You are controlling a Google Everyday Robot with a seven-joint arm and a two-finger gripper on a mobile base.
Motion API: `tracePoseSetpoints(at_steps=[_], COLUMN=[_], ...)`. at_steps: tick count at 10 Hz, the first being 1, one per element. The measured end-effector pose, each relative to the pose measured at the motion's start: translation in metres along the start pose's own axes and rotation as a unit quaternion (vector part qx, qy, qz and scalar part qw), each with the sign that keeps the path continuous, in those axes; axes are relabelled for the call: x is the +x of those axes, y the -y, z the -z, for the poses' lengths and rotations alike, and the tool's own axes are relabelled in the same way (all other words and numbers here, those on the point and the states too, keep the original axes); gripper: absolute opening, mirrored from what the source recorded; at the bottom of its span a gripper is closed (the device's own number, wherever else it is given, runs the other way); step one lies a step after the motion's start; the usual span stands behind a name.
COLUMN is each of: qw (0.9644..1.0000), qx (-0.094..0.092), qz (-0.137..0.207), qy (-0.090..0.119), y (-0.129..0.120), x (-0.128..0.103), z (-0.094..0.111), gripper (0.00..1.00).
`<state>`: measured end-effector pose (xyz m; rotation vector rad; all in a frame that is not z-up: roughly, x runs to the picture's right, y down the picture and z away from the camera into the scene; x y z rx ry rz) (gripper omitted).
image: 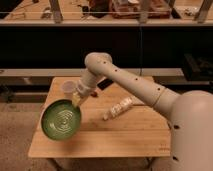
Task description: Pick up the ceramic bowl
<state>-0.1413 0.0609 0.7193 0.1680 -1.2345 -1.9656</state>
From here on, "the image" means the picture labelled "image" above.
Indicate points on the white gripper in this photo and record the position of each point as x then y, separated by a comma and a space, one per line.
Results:
83, 91

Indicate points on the green ceramic bowl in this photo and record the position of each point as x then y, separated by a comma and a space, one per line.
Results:
61, 120

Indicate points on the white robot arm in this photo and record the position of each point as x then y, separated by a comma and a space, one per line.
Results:
190, 114

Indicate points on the red small object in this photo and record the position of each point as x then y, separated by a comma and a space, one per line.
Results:
94, 94

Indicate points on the black rectangular device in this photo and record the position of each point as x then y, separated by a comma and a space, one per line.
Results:
104, 84

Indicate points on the wooden table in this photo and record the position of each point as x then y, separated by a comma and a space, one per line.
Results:
139, 132

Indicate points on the long workbench shelf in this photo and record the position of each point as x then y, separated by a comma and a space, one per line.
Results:
139, 13

